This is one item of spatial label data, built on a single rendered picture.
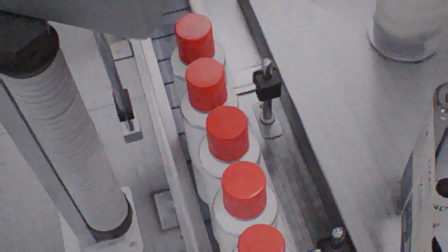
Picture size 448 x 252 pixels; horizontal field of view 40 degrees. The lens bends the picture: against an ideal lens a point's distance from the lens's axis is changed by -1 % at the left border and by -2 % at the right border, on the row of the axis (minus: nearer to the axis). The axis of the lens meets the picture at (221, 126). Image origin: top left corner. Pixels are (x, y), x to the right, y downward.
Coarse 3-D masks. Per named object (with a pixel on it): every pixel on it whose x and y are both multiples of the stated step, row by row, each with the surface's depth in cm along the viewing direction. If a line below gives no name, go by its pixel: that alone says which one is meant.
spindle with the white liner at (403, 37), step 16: (384, 0) 70; (400, 0) 68; (416, 0) 67; (432, 0) 67; (384, 16) 72; (400, 16) 70; (416, 16) 69; (432, 16) 69; (384, 32) 73; (400, 32) 72; (416, 32) 71; (432, 32) 72; (384, 48) 76; (400, 48) 74; (416, 48) 74; (432, 48) 75
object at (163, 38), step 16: (176, 0) 84; (160, 16) 82; (176, 16) 82; (160, 32) 81; (160, 48) 79; (160, 64) 78; (176, 96) 75; (176, 112) 73; (176, 128) 72; (192, 176) 69; (208, 208) 66; (208, 224) 65
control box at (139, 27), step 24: (0, 0) 27; (24, 0) 26; (48, 0) 25; (72, 0) 25; (96, 0) 24; (120, 0) 24; (144, 0) 24; (168, 0) 27; (72, 24) 26; (96, 24) 26; (120, 24) 25; (144, 24) 25
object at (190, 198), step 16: (144, 48) 68; (160, 80) 66; (160, 96) 65; (160, 112) 64; (176, 144) 61; (176, 160) 60; (192, 192) 58; (192, 208) 57; (192, 224) 56; (208, 240) 56
